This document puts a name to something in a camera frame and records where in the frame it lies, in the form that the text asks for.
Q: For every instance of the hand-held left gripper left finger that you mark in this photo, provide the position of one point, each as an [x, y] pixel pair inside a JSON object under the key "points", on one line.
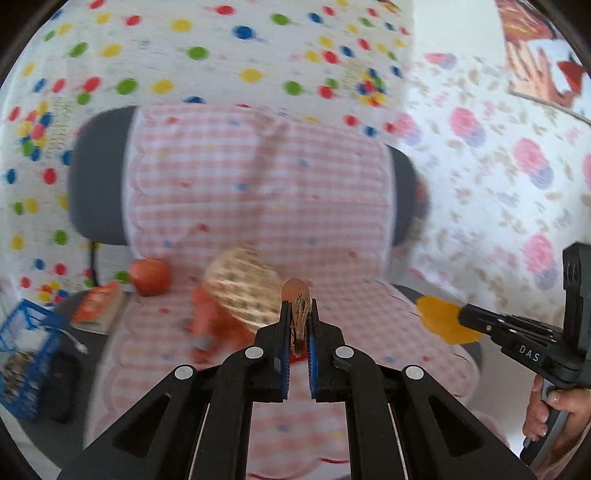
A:
{"points": [[284, 369]]}

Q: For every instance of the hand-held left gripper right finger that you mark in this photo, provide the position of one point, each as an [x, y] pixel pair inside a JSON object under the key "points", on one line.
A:
{"points": [[314, 369]]}

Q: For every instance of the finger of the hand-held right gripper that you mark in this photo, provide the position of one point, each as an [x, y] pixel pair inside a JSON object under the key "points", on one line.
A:
{"points": [[503, 318], [485, 327]]}

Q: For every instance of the yellow snack packet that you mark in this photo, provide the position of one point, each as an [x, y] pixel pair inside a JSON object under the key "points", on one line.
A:
{"points": [[438, 318]]}

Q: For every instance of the woven bamboo basket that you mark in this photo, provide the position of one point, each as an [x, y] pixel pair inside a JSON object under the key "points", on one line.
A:
{"points": [[240, 290]]}

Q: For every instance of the person's right hand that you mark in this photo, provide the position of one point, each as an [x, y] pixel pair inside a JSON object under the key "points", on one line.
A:
{"points": [[538, 410]]}

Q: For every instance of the orange plastic toy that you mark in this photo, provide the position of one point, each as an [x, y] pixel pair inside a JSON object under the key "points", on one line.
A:
{"points": [[207, 318]]}

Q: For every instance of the floral print cloth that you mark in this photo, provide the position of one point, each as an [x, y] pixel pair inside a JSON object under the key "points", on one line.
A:
{"points": [[485, 184]]}

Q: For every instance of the red apple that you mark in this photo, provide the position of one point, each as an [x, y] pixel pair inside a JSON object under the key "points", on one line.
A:
{"points": [[150, 277]]}

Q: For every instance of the pink checkered cloth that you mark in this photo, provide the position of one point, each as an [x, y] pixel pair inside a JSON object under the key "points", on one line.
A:
{"points": [[258, 184]]}

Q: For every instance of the orange book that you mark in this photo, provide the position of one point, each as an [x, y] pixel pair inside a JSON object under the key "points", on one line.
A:
{"points": [[92, 304]]}

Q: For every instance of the black side table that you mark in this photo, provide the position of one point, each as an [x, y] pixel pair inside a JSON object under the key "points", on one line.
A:
{"points": [[64, 383]]}

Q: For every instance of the blue plastic basket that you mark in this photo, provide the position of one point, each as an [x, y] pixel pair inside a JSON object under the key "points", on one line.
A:
{"points": [[27, 332]]}

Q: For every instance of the grey office chair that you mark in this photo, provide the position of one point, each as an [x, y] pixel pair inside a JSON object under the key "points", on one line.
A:
{"points": [[99, 184]]}

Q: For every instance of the balloon print plastic sheet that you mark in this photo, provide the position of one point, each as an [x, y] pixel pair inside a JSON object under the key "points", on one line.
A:
{"points": [[184, 46]]}

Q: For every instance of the wall poster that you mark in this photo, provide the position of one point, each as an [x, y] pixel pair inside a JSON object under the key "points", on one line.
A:
{"points": [[531, 60]]}

